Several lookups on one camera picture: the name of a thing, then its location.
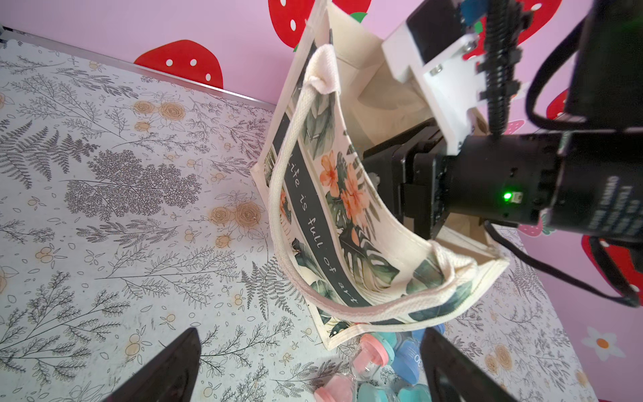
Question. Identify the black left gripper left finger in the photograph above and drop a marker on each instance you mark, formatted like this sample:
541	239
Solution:
170	376

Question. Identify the teal hourglass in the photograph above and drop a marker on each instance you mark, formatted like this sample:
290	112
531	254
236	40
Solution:
371	393

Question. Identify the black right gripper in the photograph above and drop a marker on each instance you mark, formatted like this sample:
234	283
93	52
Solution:
506	179

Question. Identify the canvas tote bag floral print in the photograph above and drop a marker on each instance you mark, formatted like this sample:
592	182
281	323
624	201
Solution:
359	268

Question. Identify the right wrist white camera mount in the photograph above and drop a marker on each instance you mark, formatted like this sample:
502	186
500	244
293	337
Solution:
461	53

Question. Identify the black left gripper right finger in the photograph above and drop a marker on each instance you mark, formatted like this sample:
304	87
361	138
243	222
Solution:
451	376

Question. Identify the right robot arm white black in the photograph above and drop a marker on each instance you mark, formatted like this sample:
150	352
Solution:
582	170

